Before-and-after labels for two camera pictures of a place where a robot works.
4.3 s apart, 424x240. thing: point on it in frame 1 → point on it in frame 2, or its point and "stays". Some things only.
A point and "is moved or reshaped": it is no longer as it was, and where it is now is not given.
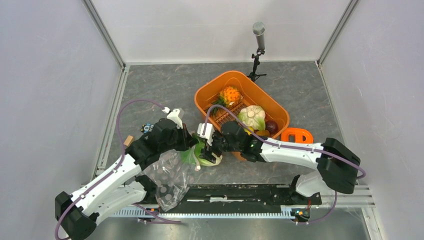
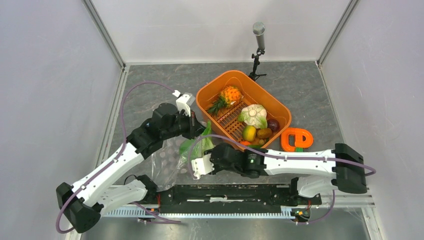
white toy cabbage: (253, 116) stays
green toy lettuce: (193, 154) is moved or reshaped
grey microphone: (258, 30) stays
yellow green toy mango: (248, 132) stays
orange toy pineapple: (229, 96) stays
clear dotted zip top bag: (172, 173) is moved or reshaped
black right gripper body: (221, 144) → (218, 169)
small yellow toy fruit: (263, 133) stays
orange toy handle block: (302, 135) stays
